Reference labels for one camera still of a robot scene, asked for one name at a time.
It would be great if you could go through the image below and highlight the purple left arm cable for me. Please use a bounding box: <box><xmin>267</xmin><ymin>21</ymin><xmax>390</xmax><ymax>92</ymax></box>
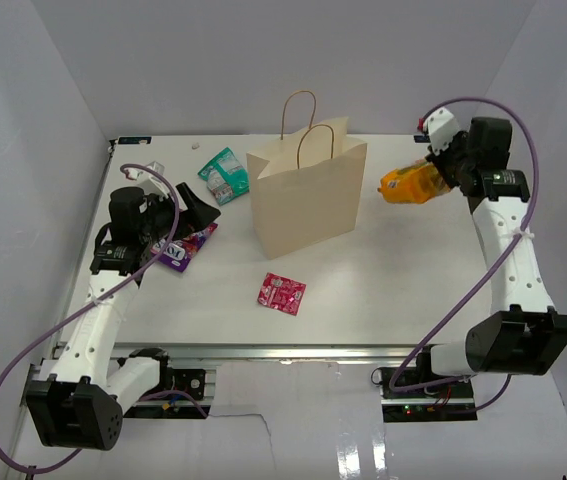
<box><xmin>0</xmin><ymin>163</ymin><xmax>209</xmax><ymax>475</ymax></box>

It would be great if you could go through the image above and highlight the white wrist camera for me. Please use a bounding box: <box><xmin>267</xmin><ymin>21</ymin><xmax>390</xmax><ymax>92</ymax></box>
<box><xmin>418</xmin><ymin>107</ymin><xmax>460</xmax><ymax>155</ymax></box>
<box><xmin>121</xmin><ymin>161</ymin><xmax>170</xmax><ymax>198</ymax></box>

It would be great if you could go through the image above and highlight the teal snack packet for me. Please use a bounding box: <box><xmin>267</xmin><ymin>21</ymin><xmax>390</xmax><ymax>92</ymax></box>
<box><xmin>198</xmin><ymin>148</ymin><xmax>249</xmax><ymax>205</ymax></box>

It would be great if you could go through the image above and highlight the purple Fox's candy bag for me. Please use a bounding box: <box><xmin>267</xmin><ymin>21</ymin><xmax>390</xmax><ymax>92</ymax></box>
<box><xmin>158</xmin><ymin>222</ymin><xmax>218</xmax><ymax>273</ymax></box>

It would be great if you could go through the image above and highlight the red snack packet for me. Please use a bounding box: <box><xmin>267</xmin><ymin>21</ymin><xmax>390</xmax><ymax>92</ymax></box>
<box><xmin>257</xmin><ymin>272</ymin><xmax>306</xmax><ymax>316</ymax></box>

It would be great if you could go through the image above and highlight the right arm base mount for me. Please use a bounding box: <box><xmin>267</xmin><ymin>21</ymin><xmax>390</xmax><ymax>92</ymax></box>
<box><xmin>370</xmin><ymin>366</ymin><xmax>478</xmax><ymax>424</ymax></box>

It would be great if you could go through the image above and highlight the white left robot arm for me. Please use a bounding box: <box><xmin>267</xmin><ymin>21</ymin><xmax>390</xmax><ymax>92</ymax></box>
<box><xmin>26</xmin><ymin>183</ymin><xmax>221</xmax><ymax>451</ymax></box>

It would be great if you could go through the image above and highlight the left XDOF label sticker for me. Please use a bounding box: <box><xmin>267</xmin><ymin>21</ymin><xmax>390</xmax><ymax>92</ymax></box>
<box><xmin>117</xmin><ymin>136</ymin><xmax>152</xmax><ymax>145</ymax></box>

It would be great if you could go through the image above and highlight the xdof label sticker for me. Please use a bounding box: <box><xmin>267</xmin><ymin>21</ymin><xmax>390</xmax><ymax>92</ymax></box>
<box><xmin>413</xmin><ymin>135</ymin><xmax>430</xmax><ymax>144</ymax></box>
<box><xmin>117</xmin><ymin>136</ymin><xmax>152</xmax><ymax>145</ymax></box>

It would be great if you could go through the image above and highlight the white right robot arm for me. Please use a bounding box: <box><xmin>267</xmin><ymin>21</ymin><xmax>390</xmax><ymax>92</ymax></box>
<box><xmin>414</xmin><ymin>108</ymin><xmax>567</xmax><ymax>399</ymax></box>

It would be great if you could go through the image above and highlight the right XDOF label sticker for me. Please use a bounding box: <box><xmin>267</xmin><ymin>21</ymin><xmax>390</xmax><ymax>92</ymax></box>
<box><xmin>413</xmin><ymin>135</ymin><xmax>430</xmax><ymax>144</ymax></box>

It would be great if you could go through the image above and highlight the aluminium front frame rail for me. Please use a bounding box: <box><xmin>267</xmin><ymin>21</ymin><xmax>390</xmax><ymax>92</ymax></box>
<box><xmin>107</xmin><ymin>343</ymin><xmax>434</xmax><ymax>364</ymax></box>

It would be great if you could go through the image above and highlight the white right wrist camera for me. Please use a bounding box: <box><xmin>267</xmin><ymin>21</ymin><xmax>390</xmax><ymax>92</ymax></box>
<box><xmin>418</xmin><ymin>107</ymin><xmax>460</xmax><ymax>155</ymax></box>

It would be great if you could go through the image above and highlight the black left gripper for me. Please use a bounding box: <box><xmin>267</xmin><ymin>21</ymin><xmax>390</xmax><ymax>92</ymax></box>
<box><xmin>139</xmin><ymin>183</ymin><xmax>220</xmax><ymax>246</ymax></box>

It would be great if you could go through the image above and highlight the beige paper bag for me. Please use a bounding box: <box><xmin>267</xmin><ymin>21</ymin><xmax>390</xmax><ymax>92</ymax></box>
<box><xmin>246</xmin><ymin>115</ymin><xmax>367</xmax><ymax>259</ymax></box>

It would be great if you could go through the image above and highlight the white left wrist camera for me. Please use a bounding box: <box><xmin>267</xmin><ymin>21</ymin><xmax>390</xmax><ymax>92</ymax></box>
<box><xmin>121</xmin><ymin>161</ymin><xmax>170</xmax><ymax>198</ymax></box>

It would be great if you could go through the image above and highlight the orange gummy snack bag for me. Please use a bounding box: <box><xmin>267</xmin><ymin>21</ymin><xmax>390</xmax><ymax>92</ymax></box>
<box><xmin>377</xmin><ymin>159</ymin><xmax>452</xmax><ymax>204</ymax></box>

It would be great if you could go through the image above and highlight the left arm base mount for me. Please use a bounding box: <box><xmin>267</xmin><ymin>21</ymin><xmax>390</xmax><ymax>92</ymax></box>
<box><xmin>117</xmin><ymin>347</ymin><xmax>210</xmax><ymax>420</ymax></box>

